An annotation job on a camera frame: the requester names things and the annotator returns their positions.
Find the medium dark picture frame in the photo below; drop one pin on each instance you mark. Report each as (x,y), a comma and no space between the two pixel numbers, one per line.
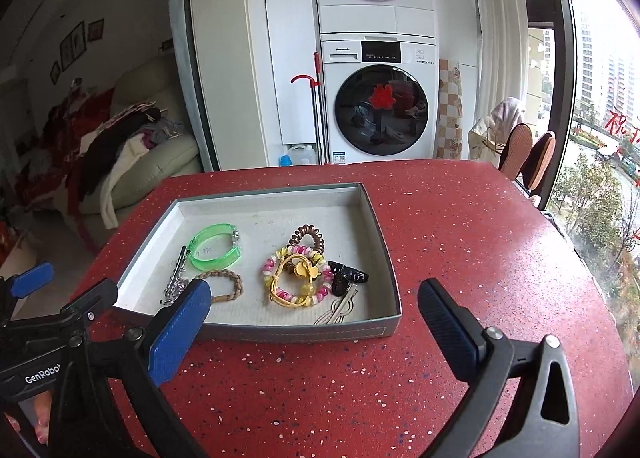
(95,30)

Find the small dark picture frame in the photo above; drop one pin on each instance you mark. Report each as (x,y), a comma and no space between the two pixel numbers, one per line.
(55,72)

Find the blue capped bottle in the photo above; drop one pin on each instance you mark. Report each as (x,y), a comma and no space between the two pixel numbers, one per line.
(285,160)

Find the black hair claw clip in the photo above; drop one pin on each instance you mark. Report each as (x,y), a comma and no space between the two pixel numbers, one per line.
(345,278)

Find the silver bunny hair clip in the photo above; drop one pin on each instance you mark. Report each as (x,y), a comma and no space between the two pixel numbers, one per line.
(345,305)

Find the silver dangling hair clip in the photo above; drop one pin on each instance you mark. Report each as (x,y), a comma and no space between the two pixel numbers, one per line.
(181,263)

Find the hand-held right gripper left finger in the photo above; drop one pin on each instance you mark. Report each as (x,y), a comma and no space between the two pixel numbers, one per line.
(177,333)

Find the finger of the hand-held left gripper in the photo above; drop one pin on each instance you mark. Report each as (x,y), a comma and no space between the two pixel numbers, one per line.
(31,280)
(97,295)

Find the grey jewelry tray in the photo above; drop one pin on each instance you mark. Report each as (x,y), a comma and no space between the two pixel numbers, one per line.
(300,333)

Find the large dark picture frame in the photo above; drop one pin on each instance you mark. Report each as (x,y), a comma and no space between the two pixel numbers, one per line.
(72,45)

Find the white tall cabinet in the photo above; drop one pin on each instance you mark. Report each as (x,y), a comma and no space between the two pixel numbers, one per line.
(240,62)

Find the white curtain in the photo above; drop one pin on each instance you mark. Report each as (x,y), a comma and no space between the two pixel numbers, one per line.
(500,37)

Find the pile of clothes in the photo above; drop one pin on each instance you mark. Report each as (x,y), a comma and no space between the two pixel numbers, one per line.
(100,147)

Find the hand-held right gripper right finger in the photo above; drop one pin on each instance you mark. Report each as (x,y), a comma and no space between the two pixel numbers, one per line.
(445,323)

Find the white bag with cloth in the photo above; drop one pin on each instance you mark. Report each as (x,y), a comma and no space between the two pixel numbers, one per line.
(492,132)

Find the red window decal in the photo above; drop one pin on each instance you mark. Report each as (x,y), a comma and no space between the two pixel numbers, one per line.
(622,125)

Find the red washer door sticker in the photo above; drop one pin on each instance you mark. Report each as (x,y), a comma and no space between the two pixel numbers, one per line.
(382,97)

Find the person's left hand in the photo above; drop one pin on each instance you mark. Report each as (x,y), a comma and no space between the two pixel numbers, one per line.
(42,418)

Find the cream sofa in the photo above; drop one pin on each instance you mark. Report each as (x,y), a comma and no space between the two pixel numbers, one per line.
(170,157)

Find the white jug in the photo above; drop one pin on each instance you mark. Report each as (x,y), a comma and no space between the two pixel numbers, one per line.
(302,155)

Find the white washing machine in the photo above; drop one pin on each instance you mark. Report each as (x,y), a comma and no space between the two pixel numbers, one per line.
(415,147)

